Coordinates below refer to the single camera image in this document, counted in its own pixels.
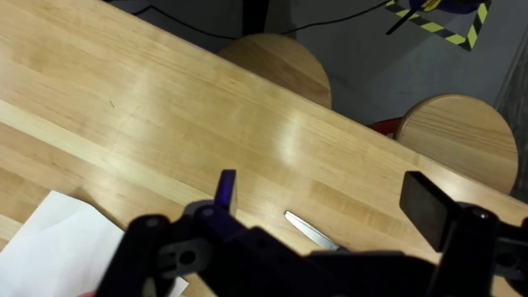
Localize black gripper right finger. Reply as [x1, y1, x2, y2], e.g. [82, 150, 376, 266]
[399, 170, 528, 297]

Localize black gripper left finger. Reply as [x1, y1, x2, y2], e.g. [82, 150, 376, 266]
[95, 169, 265, 297]

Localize black handled scissors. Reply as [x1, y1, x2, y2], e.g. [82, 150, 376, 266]
[282, 210, 344, 254]

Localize round wooden stool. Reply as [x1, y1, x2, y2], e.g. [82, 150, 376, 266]
[394, 93, 519, 195]
[217, 32, 333, 111]

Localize red plastic crate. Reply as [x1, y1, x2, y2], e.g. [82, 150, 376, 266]
[367, 116, 402, 139]

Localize white paper sheet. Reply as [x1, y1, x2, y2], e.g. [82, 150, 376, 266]
[0, 190, 189, 297]

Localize yellow black hazard tape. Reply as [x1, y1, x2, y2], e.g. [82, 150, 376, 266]
[384, 0, 493, 53]

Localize black floor cable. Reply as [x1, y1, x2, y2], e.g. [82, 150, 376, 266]
[130, 0, 392, 41]

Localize black vertical post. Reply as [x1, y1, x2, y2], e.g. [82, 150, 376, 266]
[240, 0, 270, 38]

